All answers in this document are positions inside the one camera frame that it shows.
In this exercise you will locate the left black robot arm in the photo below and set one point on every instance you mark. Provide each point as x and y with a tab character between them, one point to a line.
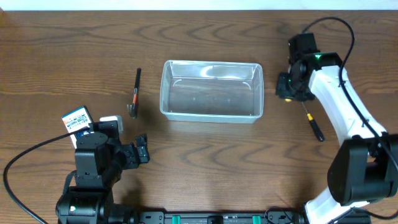
100	160

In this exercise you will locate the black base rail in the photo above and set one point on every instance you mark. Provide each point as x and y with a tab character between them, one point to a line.
271	216

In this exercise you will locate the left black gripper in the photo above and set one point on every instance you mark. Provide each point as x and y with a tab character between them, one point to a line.
132	161

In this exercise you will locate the small black claw hammer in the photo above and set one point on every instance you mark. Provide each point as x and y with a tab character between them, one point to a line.
133	107

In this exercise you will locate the blue white card box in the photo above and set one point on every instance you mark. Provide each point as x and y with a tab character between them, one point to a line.
77	119

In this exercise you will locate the thin black precision screwdriver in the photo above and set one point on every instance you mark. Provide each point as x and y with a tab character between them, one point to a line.
316	130

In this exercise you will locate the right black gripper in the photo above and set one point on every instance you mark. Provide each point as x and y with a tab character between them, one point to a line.
282	91

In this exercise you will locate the clear plastic container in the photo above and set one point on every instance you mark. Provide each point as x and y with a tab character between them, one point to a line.
217	92

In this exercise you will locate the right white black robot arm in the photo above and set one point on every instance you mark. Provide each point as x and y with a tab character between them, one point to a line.
363	170

